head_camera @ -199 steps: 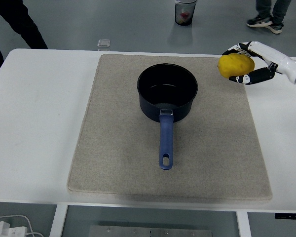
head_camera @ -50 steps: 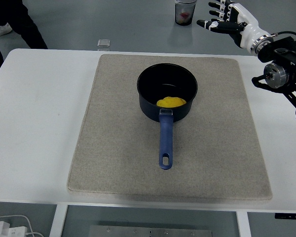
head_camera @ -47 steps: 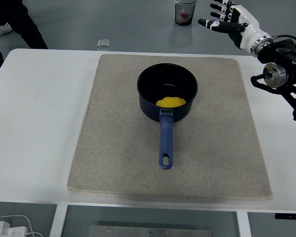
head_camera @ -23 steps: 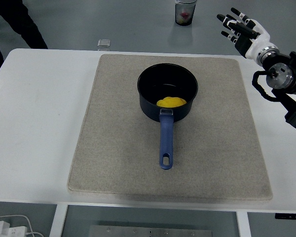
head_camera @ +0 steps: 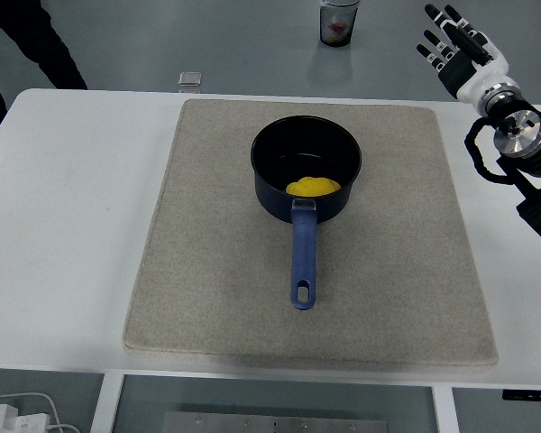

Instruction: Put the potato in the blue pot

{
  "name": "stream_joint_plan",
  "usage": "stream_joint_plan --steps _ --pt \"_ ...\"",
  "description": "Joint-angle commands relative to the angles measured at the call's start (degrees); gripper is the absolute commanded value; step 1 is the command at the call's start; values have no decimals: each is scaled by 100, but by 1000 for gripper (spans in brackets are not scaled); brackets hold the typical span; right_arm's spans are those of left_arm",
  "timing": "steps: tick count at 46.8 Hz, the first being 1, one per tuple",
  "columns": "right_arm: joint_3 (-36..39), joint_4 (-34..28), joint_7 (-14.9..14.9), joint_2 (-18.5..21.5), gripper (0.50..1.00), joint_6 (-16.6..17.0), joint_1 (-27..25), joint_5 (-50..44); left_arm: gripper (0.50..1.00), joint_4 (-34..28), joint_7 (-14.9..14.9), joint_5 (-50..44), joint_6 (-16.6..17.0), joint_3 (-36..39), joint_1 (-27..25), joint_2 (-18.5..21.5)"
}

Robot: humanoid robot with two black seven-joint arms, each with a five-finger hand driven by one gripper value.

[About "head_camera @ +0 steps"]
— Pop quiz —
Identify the blue pot with handle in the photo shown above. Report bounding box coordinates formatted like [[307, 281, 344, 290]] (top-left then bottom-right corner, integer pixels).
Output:
[[250, 115, 363, 312]]

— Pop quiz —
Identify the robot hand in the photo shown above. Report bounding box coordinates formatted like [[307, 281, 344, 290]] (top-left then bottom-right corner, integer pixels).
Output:
[[416, 3, 510, 103]]

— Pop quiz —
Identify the beige fabric mat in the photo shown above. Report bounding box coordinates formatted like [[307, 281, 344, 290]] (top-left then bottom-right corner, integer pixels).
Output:
[[124, 97, 500, 367]]

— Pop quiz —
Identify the white table leg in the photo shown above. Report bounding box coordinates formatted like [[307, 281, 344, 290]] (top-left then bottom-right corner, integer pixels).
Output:
[[89, 373, 125, 433], [431, 385, 460, 433]]

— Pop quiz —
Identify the white power adapter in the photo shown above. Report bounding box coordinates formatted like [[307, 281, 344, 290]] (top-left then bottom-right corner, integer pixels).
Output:
[[0, 403, 50, 433]]

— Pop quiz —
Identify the grey metal plate with screws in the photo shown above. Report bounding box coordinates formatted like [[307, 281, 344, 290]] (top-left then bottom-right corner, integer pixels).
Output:
[[161, 410, 391, 433]]

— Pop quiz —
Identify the yellow potato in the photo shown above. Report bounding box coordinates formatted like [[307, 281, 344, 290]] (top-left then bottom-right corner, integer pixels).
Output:
[[285, 175, 342, 199]]

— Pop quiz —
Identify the person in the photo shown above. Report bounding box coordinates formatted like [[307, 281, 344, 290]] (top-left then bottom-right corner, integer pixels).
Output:
[[0, 0, 89, 140]]

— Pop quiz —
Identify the black waste bin with bag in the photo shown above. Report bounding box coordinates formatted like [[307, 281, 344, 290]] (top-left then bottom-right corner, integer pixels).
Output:
[[318, 0, 361, 48]]

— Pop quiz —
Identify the black table control panel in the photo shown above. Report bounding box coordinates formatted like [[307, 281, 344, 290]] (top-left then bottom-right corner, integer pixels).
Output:
[[501, 388, 541, 401]]

